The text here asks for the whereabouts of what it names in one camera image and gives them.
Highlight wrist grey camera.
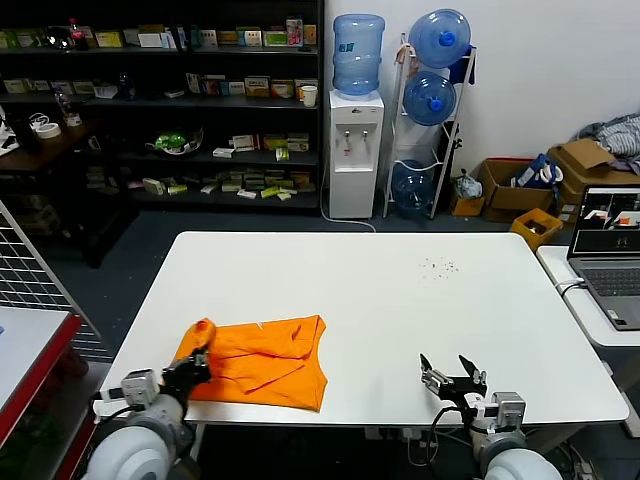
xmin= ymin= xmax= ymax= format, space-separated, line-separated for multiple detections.
xmin=119 ymin=368 xmax=160 ymax=410
xmin=491 ymin=391 xmax=528 ymax=427

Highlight orange t-shirt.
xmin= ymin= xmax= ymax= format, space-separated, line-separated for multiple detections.
xmin=173 ymin=314 xmax=329 ymax=414

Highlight white wire jug rack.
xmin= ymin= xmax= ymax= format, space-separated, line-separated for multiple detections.
xmin=382 ymin=32 xmax=477 ymax=220

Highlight cardboard box with flap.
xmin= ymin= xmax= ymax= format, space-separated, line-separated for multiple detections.
xmin=546 ymin=138 xmax=640 ymax=224

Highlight small cardboard box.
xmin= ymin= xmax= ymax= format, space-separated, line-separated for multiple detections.
xmin=448 ymin=192 xmax=486 ymax=218

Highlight white wire grid panel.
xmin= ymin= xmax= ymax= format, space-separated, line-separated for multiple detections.
xmin=0 ymin=199 xmax=114 ymax=361

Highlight pink cloth on rack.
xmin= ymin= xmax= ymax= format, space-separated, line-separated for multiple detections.
xmin=393 ymin=43 xmax=419 ymax=76

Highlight grey laptop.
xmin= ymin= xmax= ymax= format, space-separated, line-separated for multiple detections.
xmin=566 ymin=184 xmax=640 ymax=332

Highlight pile of grey clothes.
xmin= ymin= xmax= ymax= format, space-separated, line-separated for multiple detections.
xmin=577 ymin=113 xmax=640 ymax=174

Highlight upright blue water jug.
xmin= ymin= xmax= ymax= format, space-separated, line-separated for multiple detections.
xmin=332 ymin=13 xmax=387 ymax=97

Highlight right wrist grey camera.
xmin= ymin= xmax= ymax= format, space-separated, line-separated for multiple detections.
xmin=491 ymin=391 xmax=528 ymax=427

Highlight yellow plastic bin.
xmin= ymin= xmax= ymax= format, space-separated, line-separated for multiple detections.
xmin=509 ymin=207 xmax=564 ymax=251

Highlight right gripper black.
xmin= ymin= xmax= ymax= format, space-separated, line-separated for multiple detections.
xmin=418 ymin=353 xmax=491 ymax=415

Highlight blue bag white handles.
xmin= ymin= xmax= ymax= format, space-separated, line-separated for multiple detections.
xmin=514 ymin=153 xmax=565 ymax=190

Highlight white red long box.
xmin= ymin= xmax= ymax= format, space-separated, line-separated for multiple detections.
xmin=228 ymin=134 xmax=261 ymax=153

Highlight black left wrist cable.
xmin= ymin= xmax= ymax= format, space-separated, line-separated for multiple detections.
xmin=92 ymin=387 xmax=146 ymax=416

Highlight blue water jug lying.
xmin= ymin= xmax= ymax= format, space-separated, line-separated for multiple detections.
xmin=402 ymin=70 xmax=457 ymax=127
xmin=391 ymin=159 xmax=435 ymax=211
xmin=408 ymin=8 xmax=472 ymax=70

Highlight small white side table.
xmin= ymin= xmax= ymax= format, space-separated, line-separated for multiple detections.
xmin=535 ymin=244 xmax=640 ymax=436

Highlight brown wooden table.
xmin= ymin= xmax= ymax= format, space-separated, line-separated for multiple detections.
xmin=0 ymin=119 xmax=141 ymax=271

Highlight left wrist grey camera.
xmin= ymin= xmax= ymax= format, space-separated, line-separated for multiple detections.
xmin=119 ymin=368 xmax=160 ymax=410

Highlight white water dispenser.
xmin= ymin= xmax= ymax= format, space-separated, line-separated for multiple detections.
xmin=327 ymin=89 xmax=385 ymax=220

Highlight green plastic bag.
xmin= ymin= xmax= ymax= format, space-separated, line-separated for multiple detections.
xmin=145 ymin=128 xmax=205 ymax=157

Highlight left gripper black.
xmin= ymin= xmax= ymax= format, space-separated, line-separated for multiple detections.
xmin=160 ymin=352 xmax=212 ymax=401

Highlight open brown cardboard box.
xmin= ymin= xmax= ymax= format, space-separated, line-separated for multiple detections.
xmin=477 ymin=158 xmax=556 ymax=224

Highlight orange white box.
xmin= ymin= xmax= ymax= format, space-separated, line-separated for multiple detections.
xmin=244 ymin=76 xmax=272 ymax=99

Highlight cola bottle red cap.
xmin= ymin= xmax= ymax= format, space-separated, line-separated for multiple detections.
xmin=68 ymin=18 xmax=90 ymax=52

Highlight grey plastic bag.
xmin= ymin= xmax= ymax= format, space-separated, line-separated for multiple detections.
xmin=452 ymin=169 xmax=484 ymax=200

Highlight black shelving unit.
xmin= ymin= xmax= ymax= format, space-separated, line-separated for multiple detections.
xmin=0 ymin=0 xmax=325 ymax=217

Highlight red-edged white table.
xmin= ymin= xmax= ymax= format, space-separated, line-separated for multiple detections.
xmin=0 ymin=305 xmax=101 ymax=480

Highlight white dispenser hose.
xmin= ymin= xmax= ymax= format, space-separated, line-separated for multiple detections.
xmin=319 ymin=164 xmax=377 ymax=234

